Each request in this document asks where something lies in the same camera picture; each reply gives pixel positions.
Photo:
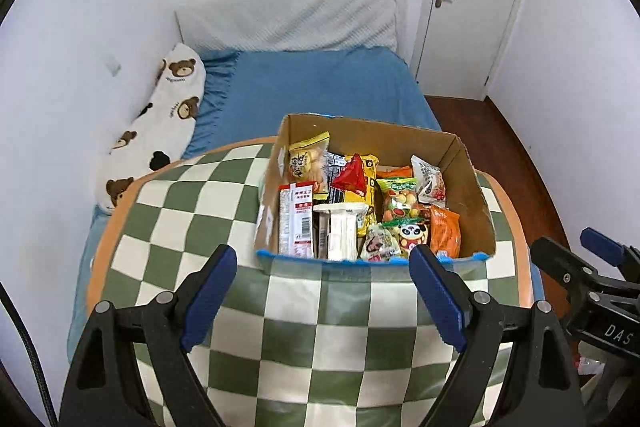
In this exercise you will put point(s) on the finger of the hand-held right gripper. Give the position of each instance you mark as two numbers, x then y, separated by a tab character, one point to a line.
560	264
602	244

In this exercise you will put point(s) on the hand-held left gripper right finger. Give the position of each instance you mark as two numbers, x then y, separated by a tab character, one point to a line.
437	297

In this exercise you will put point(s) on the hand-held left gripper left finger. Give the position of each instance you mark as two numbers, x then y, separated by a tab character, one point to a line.
210	297

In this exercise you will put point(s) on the orange snack packet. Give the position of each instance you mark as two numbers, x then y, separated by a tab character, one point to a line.
445	232

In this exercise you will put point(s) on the yellow panda snack packet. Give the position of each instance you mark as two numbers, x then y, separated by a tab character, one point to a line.
412	234

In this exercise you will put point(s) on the small white snack packet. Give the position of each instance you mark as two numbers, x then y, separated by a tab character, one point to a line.
380	242

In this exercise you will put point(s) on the green snack packet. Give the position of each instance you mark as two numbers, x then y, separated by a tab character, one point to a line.
402	202

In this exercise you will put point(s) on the brown cardboard box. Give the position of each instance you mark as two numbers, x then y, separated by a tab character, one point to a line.
475	202

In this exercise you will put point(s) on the grey-white nut snack packet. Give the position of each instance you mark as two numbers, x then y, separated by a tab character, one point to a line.
430	182

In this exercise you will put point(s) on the red and white snack packet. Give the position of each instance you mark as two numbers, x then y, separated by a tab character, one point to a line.
297	222

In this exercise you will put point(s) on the orange-red pillow snack packet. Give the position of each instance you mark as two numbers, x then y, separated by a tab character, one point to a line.
350	177

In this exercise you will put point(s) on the yellow cracker snack packet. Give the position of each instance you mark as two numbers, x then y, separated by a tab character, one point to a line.
307	162

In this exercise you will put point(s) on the long yellow snack packet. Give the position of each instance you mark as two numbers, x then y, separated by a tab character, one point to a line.
371	187

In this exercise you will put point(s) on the black snack packet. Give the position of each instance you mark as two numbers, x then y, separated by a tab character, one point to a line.
332	164

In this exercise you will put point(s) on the bear print pillow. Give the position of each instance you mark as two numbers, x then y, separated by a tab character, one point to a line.
165	127

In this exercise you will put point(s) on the blue bed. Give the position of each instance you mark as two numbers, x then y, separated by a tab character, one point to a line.
325	82

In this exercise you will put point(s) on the white door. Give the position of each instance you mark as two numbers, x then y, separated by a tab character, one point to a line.
475	32

